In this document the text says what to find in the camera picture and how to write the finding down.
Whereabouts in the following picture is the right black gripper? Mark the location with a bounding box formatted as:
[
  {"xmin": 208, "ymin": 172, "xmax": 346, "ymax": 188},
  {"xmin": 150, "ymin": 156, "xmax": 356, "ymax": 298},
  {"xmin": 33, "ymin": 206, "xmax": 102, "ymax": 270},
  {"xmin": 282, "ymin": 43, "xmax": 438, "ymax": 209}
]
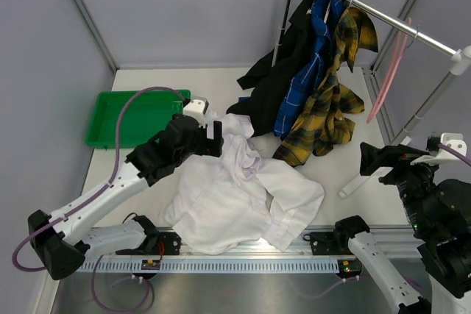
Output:
[{"xmin": 360, "ymin": 140, "xmax": 449, "ymax": 234}]

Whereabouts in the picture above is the white shirt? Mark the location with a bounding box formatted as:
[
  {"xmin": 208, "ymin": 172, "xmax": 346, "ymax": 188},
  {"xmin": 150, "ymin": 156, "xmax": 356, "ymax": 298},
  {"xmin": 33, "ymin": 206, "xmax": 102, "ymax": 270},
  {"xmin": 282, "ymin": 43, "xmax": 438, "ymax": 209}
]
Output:
[{"xmin": 164, "ymin": 111, "xmax": 325, "ymax": 255}]

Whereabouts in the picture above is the pink hanger with metal hook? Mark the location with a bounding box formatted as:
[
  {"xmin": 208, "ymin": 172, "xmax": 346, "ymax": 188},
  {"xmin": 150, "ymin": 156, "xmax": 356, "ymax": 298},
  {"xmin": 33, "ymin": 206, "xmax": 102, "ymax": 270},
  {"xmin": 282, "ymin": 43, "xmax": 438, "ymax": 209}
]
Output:
[{"xmin": 366, "ymin": 32, "xmax": 408, "ymax": 124}]

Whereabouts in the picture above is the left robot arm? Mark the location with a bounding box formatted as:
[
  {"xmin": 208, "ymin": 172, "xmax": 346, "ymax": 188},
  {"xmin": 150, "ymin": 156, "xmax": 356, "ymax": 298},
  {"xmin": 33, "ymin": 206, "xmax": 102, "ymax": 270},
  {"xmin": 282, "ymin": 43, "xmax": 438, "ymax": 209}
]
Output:
[{"xmin": 27, "ymin": 114, "xmax": 224, "ymax": 280}]

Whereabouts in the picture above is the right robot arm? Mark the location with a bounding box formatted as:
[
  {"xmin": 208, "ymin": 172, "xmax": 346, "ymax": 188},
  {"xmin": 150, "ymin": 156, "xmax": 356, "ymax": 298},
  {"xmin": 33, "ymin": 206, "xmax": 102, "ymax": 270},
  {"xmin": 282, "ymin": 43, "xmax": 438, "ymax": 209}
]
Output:
[{"xmin": 333, "ymin": 138, "xmax": 470, "ymax": 313}]

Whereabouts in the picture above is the yellow plaid shirt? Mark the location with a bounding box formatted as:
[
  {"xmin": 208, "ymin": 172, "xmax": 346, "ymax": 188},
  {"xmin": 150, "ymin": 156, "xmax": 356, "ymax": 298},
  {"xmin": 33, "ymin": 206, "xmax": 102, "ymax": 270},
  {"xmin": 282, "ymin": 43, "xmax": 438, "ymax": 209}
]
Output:
[{"xmin": 273, "ymin": 7, "xmax": 378, "ymax": 167}]

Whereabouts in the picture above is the black shirt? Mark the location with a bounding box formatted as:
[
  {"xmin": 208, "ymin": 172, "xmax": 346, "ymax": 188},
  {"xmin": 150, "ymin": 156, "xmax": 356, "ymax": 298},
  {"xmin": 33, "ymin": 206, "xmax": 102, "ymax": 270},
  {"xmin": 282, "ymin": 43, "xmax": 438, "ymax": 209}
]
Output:
[{"xmin": 227, "ymin": 0, "xmax": 314, "ymax": 137}]

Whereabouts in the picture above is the blue plaid shirt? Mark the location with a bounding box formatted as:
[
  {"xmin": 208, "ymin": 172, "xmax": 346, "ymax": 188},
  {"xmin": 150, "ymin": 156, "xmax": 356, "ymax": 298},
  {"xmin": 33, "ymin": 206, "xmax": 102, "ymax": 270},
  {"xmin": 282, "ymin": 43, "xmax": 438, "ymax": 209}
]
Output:
[{"xmin": 273, "ymin": 0, "xmax": 345, "ymax": 139}]

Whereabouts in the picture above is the green plastic tray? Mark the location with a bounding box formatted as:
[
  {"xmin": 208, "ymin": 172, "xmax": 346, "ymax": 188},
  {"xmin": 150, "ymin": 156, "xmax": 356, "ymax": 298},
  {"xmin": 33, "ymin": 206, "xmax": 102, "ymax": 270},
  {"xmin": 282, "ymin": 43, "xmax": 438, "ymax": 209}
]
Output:
[{"xmin": 85, "ymin": 89, "xmax": 191, "ymax": 149}]

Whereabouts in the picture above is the metal clothes rack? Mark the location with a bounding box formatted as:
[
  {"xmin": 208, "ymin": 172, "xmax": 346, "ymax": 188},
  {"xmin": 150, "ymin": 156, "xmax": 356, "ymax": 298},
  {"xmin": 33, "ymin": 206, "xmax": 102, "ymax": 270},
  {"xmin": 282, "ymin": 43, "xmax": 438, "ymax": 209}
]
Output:
[{"xmin": 270, "ymin": 0, "xmax": 471, "ymax": 199}]

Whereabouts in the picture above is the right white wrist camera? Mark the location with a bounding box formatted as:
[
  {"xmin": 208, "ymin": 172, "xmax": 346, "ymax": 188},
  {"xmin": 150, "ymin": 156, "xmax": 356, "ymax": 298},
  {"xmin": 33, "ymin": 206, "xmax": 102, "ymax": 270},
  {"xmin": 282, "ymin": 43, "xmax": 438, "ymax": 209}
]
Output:
[{"xmin": 411, "ymin": 132, "xmax": 470, "ymax": 166}]

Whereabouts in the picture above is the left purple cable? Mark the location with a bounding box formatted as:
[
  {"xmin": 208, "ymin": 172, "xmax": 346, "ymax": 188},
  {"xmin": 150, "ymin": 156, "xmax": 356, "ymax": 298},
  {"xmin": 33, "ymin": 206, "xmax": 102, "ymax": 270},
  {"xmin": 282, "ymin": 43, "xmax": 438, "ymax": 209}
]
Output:
[{"xmin": 12, "ymin": 86, "xmax": 192, "ymax": 310}]

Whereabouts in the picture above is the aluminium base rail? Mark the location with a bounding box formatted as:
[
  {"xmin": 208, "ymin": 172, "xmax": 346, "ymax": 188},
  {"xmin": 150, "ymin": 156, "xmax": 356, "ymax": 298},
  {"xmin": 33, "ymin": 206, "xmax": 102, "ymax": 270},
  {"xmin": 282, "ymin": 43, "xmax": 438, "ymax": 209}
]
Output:
[{"xmin": 88, "ymin": 227, "xmax": 420, "ymax": 260}]

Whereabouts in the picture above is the white slotted cable duct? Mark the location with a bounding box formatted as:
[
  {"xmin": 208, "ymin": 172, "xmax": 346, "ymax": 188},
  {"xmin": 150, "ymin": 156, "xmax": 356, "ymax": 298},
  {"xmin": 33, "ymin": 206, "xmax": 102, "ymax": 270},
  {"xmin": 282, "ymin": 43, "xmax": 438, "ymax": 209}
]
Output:
[{"xmin": 78, "ymin": 258, "xmax": 340, "ymax": 274}]

